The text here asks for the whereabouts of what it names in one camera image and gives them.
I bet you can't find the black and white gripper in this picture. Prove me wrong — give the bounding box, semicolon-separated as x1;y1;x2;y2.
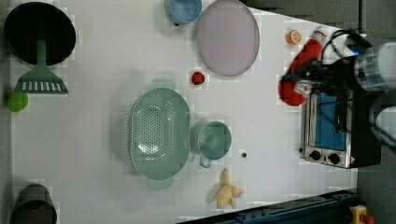
280;57;357;94

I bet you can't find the red ketchup bottle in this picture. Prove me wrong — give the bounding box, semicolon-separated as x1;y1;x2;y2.
278;26;329;106

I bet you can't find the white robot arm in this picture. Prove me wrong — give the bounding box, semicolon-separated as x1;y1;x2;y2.
278;42;395;147

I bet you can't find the orange slice toy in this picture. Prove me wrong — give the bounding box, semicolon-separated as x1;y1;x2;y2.
286;30;302;45

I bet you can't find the silver toaster oven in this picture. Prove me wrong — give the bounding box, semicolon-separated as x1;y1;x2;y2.
300;91;381;169

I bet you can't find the lilac round plate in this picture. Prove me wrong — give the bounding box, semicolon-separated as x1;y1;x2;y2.
196;0;260;76

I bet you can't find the red strawberry toy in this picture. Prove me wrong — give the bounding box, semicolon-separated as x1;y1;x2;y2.
191;72;205;85

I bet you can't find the green mug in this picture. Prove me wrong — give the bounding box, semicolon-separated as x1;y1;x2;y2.
191;120;232;169

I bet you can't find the blue cup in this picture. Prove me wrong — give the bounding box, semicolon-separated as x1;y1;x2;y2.
164;0;203;26

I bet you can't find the green slotted spatula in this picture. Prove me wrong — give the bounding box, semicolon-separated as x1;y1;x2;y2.
14;38;68;94

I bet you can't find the green lime toy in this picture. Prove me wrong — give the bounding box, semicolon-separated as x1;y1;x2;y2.
7;92;29;112

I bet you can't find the dark grey cup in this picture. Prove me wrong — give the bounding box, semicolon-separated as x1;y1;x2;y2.
8;184;58;224

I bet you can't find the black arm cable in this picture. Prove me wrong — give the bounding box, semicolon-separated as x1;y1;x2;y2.
320;28;373;63

